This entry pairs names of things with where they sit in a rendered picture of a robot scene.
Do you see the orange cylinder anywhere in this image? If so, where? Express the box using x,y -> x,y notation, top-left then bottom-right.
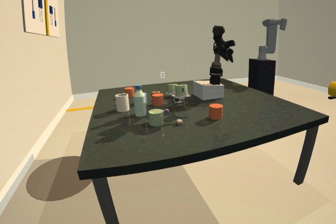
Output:
152,94 -> 163,107
209,104 -> 223,120
125,87 -> 135,98

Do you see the cream balance beam with square pans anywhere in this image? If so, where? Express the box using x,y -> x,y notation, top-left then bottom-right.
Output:
166,92 -> 190,104

